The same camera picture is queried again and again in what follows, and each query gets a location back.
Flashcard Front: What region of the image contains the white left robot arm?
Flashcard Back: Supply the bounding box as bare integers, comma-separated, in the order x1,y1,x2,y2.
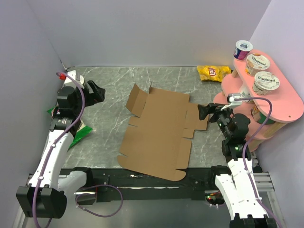
16,80,105,219

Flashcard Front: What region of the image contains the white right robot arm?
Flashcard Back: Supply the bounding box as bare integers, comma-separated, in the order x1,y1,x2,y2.
198,103,277,228

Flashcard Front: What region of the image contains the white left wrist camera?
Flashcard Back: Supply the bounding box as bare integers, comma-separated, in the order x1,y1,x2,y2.
64,70,85,88

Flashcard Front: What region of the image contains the brown cardboard box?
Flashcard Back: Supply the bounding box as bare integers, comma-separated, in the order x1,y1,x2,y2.
117,85,209,181

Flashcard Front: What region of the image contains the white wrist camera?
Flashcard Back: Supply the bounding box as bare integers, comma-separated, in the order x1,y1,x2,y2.
64,70,85,88
221,93,242,111

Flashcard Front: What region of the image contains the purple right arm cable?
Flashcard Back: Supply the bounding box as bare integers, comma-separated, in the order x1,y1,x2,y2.
234,96,285,228

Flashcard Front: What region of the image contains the Chobani yogurt cup front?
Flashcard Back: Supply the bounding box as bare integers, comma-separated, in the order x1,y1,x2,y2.
252,71,280,96

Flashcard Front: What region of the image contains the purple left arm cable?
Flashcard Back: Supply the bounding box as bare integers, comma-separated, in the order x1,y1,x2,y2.
32,71,86,228

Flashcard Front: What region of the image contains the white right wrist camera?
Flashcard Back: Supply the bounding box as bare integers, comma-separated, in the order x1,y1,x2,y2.
221,93,242,111

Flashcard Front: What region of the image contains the green can lower shelf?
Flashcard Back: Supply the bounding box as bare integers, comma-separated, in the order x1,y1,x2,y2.
250,105,266,124

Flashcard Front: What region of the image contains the green Chuba chips bag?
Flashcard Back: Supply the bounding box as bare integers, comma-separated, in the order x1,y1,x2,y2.
47,106,93,149

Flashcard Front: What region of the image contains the Chobani yogurt cup rear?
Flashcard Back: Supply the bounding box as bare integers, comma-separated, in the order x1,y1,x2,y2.
245,53,270,76

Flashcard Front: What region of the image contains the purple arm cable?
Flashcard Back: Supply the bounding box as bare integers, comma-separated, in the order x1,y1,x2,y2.
32,71,86,228
234,96,285,228

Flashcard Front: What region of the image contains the aluminium rail frame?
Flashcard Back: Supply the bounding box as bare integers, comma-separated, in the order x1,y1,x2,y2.
13,152,285,228

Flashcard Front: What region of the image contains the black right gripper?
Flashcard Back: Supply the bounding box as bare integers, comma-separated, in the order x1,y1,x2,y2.
197,103,236,139

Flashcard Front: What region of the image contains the chobani yogurt cup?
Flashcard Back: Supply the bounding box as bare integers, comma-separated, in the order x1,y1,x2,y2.
252,71,280,96
245,53,270,76

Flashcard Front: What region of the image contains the yellow Lays chips bag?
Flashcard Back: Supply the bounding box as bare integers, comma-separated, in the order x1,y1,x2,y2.
197,66,232,82

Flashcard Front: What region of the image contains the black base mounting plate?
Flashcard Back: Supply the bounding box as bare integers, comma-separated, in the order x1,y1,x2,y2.
59,167,236,203

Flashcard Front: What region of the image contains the purple white yogurt cup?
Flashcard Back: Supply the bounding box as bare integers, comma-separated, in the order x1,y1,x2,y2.
233,40,253,60

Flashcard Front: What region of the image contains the white cup middle shelf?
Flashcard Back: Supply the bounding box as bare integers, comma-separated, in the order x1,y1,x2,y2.
239,84,254,104

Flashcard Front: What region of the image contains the pink three-tier shelf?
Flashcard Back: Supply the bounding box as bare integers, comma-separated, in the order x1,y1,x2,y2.
213,49,304,152

